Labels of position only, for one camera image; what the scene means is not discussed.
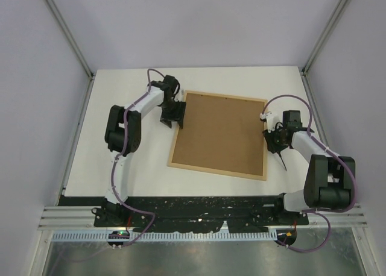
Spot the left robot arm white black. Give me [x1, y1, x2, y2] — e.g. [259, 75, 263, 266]
[95, 75, 186, 227]

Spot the aluminium frame post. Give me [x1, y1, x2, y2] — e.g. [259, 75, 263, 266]
[300, 0, 352, 77]
[43, 0, 93, 80]

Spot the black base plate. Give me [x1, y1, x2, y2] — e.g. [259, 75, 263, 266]
[92, 196, 309, 234]

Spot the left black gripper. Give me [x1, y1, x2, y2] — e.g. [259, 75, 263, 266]
[160, 99, 186, 128]

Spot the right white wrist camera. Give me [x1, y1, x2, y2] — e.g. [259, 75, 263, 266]
[260, 111, 280, 133]

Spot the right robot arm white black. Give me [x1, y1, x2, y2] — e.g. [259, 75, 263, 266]
[260, 110, 356, 225]

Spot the slotted grey cable duct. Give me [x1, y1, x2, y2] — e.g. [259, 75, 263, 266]
[51, 230, 277, 243]

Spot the red handled screwdriver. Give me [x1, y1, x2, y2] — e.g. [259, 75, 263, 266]
[278, 152, 288, 171]

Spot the wooden picture frame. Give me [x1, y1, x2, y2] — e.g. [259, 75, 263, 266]
[168, 91, 268, 181]

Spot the right aluminium frame post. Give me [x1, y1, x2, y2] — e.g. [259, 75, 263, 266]
[300, 0, 352, 77]

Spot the left aluminium frame post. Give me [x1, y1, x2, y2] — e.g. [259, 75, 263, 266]
[43, 0, 93, 80]

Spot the aluminium front rail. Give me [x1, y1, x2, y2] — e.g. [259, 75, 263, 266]
[37, 205, 367, 230]

